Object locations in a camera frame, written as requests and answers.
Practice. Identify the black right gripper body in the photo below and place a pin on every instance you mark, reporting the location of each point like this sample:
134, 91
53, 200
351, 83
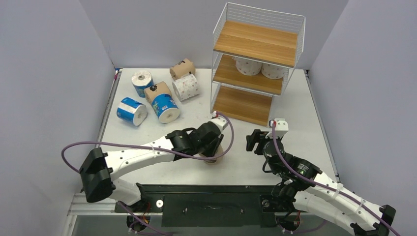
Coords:
258, 142

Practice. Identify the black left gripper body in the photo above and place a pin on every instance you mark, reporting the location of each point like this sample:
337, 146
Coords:
208, 150

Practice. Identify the blue paper roll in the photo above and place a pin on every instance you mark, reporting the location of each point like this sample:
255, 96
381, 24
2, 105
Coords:
165, 108
132, 111
141, 80

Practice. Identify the floral white paper roll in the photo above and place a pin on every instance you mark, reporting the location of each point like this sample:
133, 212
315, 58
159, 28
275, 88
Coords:
186, 87
247, 67
273, 71

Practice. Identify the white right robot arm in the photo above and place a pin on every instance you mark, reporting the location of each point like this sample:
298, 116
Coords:
305, 187

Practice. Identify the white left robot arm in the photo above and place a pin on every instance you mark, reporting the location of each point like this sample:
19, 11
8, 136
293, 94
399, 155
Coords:
101, 172

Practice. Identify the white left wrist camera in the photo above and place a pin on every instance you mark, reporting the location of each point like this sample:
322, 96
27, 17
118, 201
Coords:
219, 121

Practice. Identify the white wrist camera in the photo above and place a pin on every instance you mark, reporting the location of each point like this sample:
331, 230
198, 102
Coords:
219, 121
280, 126

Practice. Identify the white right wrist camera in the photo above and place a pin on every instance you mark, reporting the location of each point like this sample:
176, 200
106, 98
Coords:
280, 126

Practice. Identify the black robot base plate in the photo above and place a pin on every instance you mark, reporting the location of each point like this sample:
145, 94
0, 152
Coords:
215, 205

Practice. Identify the white wire wooden shelf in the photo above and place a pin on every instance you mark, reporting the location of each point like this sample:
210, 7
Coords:
255, 52

